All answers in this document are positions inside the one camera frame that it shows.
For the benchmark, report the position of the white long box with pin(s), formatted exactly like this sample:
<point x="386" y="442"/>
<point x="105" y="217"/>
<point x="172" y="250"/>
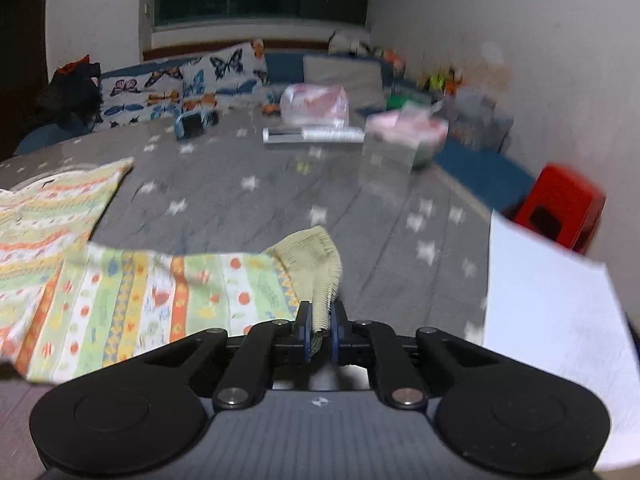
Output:
<point x="312" y="135"/>

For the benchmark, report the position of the dark clothes pile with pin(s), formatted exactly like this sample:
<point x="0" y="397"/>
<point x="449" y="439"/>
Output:
<point x="70" y="95"/>

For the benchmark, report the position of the small blue box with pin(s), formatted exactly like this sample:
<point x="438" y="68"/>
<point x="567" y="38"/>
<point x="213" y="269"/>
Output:
<point x="189" y="125"/>

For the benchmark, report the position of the butterfly-print pillow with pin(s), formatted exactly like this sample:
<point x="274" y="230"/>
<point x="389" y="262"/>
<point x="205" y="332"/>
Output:
<point x="225" y="72"/>
<point x="135" y="97"/>

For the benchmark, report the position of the grey pillow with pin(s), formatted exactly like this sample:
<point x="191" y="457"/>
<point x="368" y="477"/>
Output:
<point x="342" y="77"/>

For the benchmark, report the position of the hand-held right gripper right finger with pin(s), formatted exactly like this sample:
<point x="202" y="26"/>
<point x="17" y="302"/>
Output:
<point x="339" y="331"/>

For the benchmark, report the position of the red plastic stool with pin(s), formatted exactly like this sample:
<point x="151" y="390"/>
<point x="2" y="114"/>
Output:
<point x="560" y="205"/>

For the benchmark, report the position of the pink packet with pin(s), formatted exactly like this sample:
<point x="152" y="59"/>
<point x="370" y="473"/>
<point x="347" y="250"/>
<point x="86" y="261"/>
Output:
<point x="405" y="122"/>

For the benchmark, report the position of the white cloth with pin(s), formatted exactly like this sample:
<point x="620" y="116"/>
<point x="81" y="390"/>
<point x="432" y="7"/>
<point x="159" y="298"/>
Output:
<point x="550" y="320"/>

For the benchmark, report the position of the clear plastic bag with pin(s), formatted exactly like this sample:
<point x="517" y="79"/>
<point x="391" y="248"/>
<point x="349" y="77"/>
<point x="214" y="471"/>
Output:
<point x="314" y="102"/>

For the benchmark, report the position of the colourful striped printed garment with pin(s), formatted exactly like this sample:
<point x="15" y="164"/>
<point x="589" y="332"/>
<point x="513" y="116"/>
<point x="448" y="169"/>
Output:
<point x="150" y="290"/>

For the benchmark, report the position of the grey star-print bed blanket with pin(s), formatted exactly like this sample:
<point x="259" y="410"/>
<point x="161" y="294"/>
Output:
<point x="280" y="195"/>

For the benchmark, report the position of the clear plastic container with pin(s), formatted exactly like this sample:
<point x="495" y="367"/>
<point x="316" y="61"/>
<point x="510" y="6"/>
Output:
<point x="395" y="145"/>

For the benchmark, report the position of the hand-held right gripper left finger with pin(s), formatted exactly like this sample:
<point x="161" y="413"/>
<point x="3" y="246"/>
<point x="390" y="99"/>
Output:
<point x="303" y="329"/>

